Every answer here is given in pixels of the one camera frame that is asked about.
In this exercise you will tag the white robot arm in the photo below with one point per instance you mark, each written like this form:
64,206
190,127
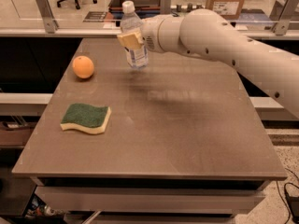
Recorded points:
206,35

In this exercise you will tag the green yellow scrub sponge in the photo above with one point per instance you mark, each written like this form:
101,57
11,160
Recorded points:
86,118

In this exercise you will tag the clear plastic water bottle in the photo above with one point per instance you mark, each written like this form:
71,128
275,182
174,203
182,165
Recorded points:
137,58

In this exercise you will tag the black power adapter with cable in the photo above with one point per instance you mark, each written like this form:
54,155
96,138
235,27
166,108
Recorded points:
291,202

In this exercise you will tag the metal glass post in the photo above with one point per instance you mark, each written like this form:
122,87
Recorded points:
49,22
165,6
282,24

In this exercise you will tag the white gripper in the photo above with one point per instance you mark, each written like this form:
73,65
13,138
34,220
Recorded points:
150,34

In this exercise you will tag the orange fruit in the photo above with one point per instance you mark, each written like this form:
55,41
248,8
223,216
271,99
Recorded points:
83,67

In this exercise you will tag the grey table drawer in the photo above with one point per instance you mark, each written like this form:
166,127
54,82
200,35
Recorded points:
170,201

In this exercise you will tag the left metal glass post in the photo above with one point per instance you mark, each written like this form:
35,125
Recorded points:
49,22

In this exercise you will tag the middle metal glass post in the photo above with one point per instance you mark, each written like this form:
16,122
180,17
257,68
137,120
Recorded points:
165,6

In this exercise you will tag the right metal glass post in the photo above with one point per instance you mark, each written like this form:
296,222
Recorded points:
282,24

